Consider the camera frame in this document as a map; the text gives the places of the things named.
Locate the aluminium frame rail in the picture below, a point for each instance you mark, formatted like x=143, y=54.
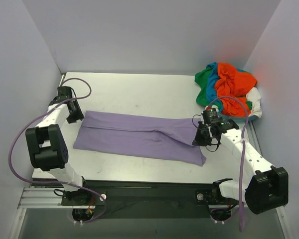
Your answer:
x=40, y=196

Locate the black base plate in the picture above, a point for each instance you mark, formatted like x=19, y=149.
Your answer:
x=138, y=211

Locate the purple t shirt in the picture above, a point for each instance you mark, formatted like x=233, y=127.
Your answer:
x=148, y=137

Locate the teal laundry basket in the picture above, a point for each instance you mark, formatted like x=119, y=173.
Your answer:
x=239, y=119

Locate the blue t shirt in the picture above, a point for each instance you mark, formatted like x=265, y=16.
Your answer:
x=211, y=93

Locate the orange t shirt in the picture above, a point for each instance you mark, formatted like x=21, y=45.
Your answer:
x=233, y=85

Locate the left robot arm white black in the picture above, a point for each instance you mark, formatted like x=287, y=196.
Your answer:
x=47, y=148

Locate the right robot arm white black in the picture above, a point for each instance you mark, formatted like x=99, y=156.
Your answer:
x=261, y=185

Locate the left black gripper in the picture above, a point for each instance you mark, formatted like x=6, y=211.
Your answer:
x=75, y=115

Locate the green t shirt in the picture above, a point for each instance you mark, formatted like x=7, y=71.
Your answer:
x=202, y=80

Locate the white t shirt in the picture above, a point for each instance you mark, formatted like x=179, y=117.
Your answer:
x=254, y=97

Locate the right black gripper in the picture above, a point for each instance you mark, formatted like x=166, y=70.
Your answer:
x=202, y=135

